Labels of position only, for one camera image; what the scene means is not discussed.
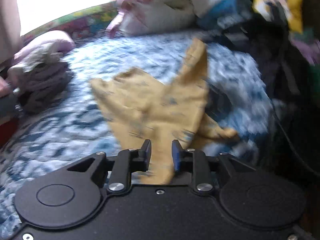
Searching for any teal blue blanket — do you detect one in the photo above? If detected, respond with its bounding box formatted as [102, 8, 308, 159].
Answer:
[196, 0, 253, 30]

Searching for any yellow cartoon cushion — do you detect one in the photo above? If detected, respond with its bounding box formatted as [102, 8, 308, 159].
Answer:
[252, 0, 303, 34]

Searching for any grey window curtain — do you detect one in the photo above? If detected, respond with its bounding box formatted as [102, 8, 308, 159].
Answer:
[0, 0, 22, 63]

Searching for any cream pink rolled duvet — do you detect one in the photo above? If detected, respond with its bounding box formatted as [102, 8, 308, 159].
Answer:
[106, 0, 195, 38]

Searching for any mustard yellow printed garment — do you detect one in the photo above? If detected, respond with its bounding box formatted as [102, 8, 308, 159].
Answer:
[89, 38, 238, 185]

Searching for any green patterned pillow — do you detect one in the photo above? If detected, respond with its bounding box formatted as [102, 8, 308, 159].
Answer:
[290, 28, 319, 65]

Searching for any lilac grey clothes pile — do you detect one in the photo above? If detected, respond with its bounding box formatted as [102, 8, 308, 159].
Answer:
[8, 45, 74, 114]

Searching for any colourful alphabet bed bumper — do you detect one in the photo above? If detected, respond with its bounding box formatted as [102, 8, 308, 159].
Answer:
[22, 1, 118, 45]

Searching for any purple pillow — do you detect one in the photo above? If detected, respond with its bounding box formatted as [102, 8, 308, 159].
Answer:
[13, 30, 75, 64]

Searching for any blue white patterned bedspread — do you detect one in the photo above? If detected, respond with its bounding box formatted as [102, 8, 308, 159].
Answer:
[0, 28, 276, 239]

